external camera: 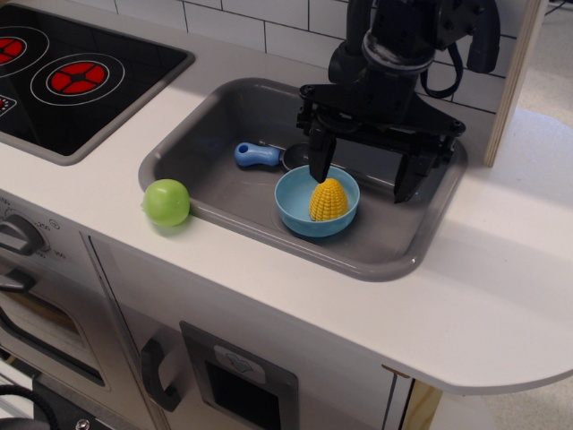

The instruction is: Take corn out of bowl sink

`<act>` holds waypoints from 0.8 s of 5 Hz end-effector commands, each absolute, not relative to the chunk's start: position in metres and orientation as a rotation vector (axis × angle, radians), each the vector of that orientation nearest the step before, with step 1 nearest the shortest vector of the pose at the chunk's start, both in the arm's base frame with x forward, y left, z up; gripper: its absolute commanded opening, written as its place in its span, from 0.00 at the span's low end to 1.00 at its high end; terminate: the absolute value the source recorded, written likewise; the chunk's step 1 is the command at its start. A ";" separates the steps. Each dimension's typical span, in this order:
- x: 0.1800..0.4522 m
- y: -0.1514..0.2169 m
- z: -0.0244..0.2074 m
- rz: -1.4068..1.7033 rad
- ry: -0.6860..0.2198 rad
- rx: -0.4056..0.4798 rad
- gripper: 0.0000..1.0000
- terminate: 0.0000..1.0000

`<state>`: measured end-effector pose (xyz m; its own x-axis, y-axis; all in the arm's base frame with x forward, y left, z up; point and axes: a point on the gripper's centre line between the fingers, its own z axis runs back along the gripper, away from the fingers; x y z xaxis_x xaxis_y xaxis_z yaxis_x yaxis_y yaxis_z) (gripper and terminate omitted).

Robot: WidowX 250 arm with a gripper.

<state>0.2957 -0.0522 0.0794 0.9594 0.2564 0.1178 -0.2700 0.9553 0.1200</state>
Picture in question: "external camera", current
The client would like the green plastic ball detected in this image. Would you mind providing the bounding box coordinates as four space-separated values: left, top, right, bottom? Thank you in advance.
141 179 190 227

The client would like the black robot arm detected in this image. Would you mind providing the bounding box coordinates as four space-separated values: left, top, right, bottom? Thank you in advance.
296 1 475 202

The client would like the black cable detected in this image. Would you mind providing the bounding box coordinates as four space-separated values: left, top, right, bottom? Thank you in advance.
0 383 59 430

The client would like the grey oven door handle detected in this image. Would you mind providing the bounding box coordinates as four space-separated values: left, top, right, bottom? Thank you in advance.
0 269 36 294

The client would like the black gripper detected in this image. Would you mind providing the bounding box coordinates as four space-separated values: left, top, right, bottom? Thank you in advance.
296 69 466 203

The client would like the grey oven knob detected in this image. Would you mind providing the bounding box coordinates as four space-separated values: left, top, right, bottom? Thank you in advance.
1 214 46 256

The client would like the wooden side post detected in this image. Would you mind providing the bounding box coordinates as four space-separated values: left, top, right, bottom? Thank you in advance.
483 0 548 168

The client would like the grey dispenser panel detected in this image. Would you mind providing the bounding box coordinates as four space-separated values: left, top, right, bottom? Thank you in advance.
180 322 300 430

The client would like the blue plastic bowl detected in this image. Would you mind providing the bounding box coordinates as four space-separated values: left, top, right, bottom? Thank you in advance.
275 166 361 237

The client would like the grey sink basin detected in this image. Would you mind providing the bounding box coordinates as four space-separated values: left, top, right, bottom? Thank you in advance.
139 78 467 281

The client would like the blue handled toy pan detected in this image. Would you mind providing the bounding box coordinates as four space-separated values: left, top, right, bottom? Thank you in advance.
234 142 309 170

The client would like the black toy stovetop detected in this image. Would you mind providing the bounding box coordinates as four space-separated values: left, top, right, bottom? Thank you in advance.
1 4 194 166

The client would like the black cabinet door handle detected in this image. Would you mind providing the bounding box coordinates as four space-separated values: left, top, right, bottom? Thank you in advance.
141 339 181 412

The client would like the yellow toy corn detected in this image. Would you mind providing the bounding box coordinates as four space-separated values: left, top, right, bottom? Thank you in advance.
309 178 349 221

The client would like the dark grey toy faucet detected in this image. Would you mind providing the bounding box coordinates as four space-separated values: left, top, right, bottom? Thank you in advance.
329 1 500 84

